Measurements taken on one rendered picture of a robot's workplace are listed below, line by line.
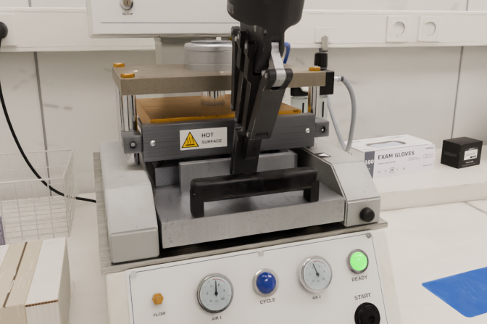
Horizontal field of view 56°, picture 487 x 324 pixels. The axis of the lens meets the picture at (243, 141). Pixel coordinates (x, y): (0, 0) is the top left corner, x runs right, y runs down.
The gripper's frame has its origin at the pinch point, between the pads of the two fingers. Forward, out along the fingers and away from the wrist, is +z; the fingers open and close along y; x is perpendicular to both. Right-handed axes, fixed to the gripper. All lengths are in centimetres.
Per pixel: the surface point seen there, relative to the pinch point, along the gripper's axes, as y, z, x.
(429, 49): -62, 14, 79
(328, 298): 13.3, 12.4, 7.4
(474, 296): 9.6, 25.7, 38.5
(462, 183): -23, 33, 67
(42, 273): -5.6, 21.6, -25.3
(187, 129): -4.7, -0.8, -6.1
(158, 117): -7.3, -1.1, -9.3
